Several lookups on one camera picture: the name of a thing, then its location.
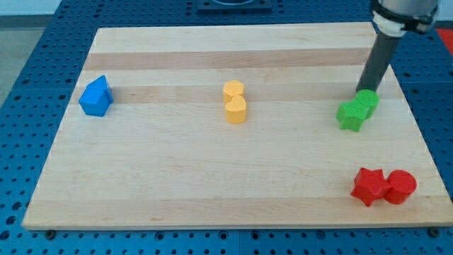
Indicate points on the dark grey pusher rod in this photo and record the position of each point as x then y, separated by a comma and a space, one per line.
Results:
378, 61

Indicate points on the green cylinder block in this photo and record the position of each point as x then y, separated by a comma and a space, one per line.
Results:
368, 98

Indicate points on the green star block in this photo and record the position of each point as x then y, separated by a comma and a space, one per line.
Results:
351, 115

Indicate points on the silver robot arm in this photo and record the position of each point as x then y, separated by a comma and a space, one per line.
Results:
394, 18

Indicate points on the red cylinder block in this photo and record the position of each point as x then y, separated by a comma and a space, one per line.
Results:
403, 185

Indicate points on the red star block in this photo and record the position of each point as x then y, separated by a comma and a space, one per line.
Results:
370, 185

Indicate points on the yellow pentagon block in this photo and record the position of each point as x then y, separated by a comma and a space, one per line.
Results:
231, 89

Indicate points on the yellow heart block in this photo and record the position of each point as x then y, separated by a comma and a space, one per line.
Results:
236, 110

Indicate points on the wooden board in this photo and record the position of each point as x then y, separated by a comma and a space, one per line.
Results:
163, 157

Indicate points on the blue triangular prism block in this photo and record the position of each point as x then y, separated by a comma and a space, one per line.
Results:
101, 83

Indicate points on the blue cube block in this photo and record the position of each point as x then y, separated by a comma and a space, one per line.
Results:
95, 102

